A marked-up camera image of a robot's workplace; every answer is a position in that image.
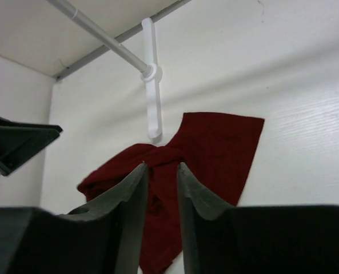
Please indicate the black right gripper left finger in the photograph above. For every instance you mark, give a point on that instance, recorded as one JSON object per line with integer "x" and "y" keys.
{"x": 112, "y": 226}

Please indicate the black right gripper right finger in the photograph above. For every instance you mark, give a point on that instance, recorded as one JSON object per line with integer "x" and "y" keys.
{"x": 209, "y": 241}

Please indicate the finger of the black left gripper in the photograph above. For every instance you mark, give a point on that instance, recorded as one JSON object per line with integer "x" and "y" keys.
{"x": 19, "y": 142}

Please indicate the dark red t shirt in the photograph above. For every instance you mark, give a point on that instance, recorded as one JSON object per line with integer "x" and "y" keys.
{"x": 219, "y": 150}

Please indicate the white clothes rack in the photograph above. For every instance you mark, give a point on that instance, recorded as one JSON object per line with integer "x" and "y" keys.
{"x": 151, "y": 73}

